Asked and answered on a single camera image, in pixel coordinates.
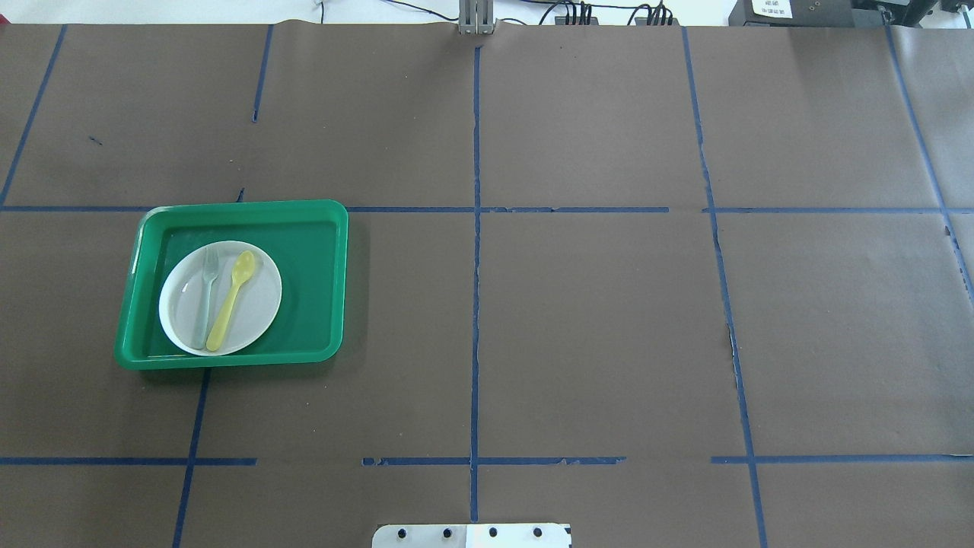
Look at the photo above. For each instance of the yellow plastic spoon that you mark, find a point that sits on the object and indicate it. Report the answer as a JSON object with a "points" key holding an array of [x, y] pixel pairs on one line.
{"points": [[242, 271]]}

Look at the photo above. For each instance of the left black usb hub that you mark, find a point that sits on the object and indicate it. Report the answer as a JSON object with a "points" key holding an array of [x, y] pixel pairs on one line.
{"points": [[579, 14]]}

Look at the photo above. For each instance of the black usb hub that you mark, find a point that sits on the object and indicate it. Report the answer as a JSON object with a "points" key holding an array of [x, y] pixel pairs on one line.
{"points": [[657, 15], [579, 14]]}

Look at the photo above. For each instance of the white round plate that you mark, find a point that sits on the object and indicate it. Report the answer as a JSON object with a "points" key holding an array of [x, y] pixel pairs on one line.
{"points": [[256, 307]]}

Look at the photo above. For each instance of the green plastic tray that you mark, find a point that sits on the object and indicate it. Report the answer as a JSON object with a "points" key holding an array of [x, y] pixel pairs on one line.
{"points": [[307, 239]]}

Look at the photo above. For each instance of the translucent grey plastic fork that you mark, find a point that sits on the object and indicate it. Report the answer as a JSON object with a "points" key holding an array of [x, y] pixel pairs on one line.
{"points": [[209, 273]]}

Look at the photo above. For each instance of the right black usb hub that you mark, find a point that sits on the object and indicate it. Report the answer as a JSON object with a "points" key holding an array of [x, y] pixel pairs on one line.
{"points": [[657, 15]]}

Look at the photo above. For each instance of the black computer box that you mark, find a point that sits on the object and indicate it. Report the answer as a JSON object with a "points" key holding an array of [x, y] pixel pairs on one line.
{"points": [[830, 14]]}

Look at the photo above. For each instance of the grey aluminium profile post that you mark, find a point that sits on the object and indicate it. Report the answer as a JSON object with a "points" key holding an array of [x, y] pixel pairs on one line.
{"points": [[476, 17]]}

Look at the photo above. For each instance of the white camera pole base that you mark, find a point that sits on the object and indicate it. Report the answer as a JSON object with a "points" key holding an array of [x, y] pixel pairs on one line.
{"points": [[473, 535]]}

